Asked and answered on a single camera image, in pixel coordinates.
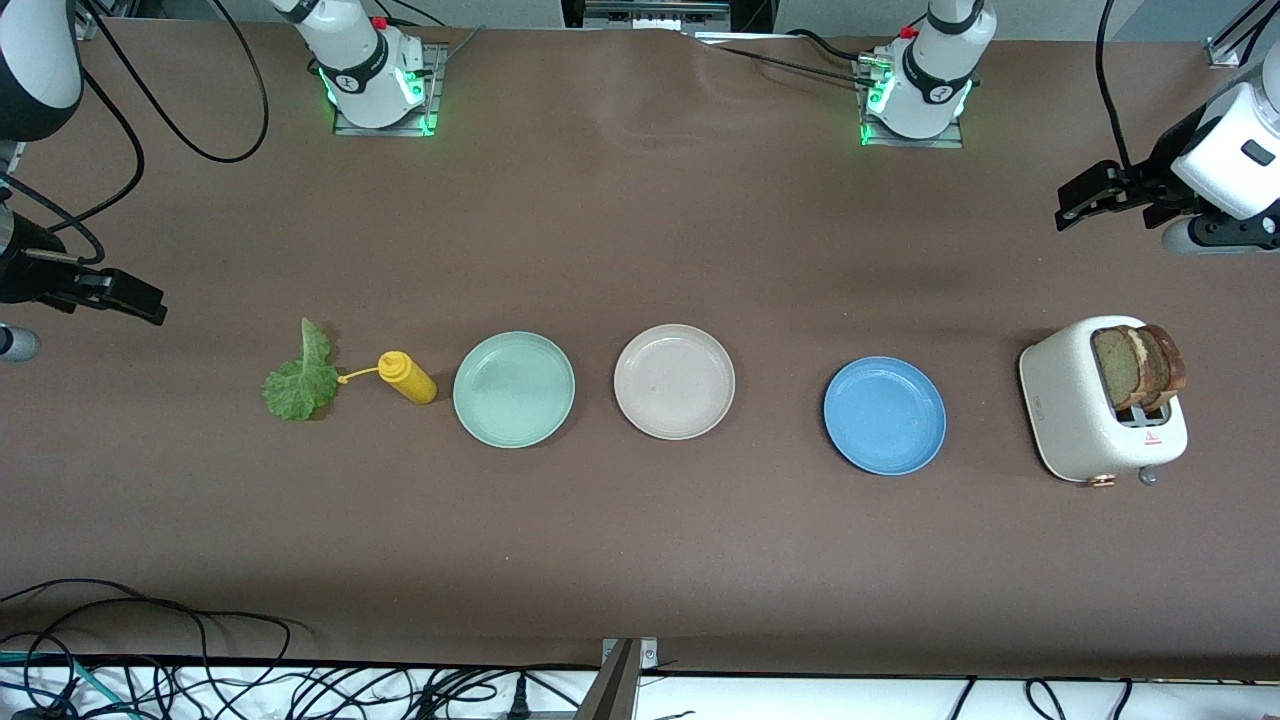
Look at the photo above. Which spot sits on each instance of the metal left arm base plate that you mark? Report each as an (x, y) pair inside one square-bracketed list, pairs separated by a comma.
[(955, 137)]

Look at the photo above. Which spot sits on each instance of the black power plug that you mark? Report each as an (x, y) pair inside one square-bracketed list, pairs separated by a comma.
[(518, 700)]

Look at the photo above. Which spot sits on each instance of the blue plate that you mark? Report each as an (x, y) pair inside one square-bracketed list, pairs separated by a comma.
[(885, 415)]

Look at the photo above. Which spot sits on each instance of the green lettuce leaf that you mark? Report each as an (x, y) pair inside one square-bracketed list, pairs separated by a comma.
[(298, 385)]

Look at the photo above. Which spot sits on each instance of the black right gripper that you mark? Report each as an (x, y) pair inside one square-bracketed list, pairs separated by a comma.
[(22, 272)]

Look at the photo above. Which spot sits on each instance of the beige plate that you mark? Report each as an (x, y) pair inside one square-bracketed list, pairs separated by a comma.
[(675, 382)]

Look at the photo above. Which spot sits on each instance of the aluminium frame profile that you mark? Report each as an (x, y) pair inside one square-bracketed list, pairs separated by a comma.
[(85, 25)]

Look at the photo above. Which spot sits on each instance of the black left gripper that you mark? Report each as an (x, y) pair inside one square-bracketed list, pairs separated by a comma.
[(1163, 163)]

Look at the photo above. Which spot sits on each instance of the yellow mustard squeeze bottle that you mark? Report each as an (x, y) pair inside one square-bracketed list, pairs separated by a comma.
[(410, 380)]

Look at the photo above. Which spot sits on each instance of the black equipment box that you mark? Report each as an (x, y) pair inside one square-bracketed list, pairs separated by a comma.
[(650, 12)]

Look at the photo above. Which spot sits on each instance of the metal table bracket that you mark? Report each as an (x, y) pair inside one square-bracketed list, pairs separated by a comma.
[(622, 690)]

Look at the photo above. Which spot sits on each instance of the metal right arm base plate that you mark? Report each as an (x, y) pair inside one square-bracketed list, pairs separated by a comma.
[(432, 90)]

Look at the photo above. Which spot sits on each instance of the green plate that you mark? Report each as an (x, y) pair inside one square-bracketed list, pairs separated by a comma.
[(515, 390)]

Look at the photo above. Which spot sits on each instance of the white toaster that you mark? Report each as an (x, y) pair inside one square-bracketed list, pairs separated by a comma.
[(1075, 400)]

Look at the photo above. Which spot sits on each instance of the aluminium corner profile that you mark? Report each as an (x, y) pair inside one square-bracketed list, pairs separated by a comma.
[(1225, 48)]

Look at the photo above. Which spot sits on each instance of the brown bread slice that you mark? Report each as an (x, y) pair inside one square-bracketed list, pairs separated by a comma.
[(1172, 365), (1115, 368)]

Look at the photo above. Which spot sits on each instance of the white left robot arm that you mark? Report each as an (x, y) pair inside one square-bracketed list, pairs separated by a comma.
[(935, 80)]

